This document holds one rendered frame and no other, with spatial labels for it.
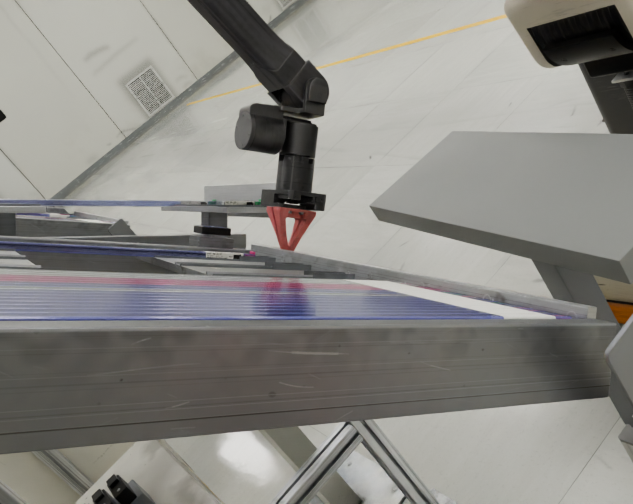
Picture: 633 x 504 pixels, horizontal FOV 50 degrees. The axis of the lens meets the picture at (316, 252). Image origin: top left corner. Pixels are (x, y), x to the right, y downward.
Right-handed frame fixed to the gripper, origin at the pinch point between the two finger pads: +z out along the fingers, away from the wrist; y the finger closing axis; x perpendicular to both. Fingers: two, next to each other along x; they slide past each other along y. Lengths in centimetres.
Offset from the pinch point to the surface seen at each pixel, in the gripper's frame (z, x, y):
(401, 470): 43, 37, -12
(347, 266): 0.5, -2.3, 21.2
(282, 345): 3, -32, 60
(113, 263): 4.5, -24.7, -8.1
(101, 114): -108, 131, -750
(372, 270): 0.4, -2.3, 26.8
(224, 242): 0.0, -7.3, -8.2
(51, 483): 69, -16, -85
